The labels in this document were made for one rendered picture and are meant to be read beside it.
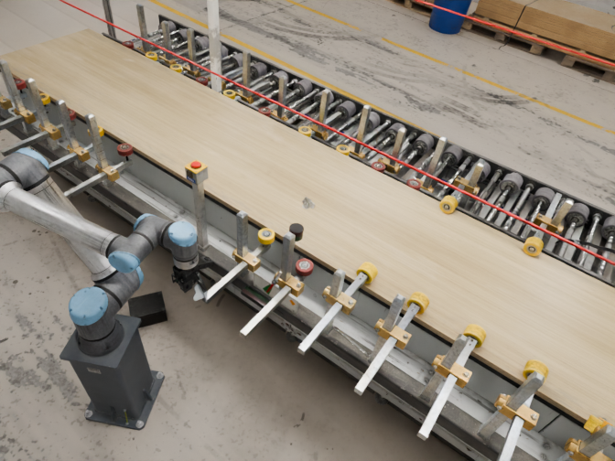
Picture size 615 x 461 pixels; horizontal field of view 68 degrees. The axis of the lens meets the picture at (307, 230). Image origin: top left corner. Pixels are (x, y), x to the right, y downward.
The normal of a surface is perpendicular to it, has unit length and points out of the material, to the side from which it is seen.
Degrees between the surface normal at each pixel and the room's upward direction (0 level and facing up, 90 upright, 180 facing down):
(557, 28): 90
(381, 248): 0
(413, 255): 0
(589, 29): 90
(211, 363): 0
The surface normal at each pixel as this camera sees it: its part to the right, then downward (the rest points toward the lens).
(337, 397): 0.10, -0.70
